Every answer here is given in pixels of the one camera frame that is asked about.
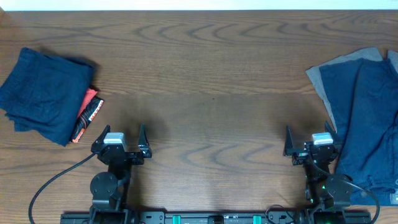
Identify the folded navy blue garment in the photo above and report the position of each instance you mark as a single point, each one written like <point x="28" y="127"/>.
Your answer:
<point x="45" y="93"/>

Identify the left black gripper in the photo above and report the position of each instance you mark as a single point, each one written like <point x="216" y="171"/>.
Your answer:
<point x="143" y="150"/>

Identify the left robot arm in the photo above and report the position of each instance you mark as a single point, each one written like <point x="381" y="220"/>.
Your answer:
<point x="110" y="188"/>

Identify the folded red black garment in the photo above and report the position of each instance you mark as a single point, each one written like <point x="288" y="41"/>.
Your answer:
<point x="88" y="111"/>

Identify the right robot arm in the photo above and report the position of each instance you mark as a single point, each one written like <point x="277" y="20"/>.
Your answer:
<point x="327" y="192"/>

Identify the grey button shorts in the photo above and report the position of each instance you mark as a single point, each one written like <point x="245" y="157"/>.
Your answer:
<point x="359" y="91"/>

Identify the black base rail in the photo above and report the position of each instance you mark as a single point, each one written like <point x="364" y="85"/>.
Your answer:
<point x="272" y="216"/>

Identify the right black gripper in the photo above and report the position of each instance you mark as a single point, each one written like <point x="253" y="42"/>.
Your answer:
<point x="300" y="155"/>

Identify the dark blue denim shorts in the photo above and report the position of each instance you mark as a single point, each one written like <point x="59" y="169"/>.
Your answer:
<point x="371" y="161"/>

